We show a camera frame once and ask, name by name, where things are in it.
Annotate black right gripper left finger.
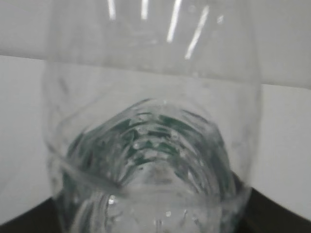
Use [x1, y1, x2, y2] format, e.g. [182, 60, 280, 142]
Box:
[0, 198, 61, 233]

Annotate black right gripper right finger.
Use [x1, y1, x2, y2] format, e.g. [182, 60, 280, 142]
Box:
[233, 173, 311, 233]

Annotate clear water bottle green label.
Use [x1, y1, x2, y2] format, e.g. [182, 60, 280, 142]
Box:
[42, 0, 261, 233]

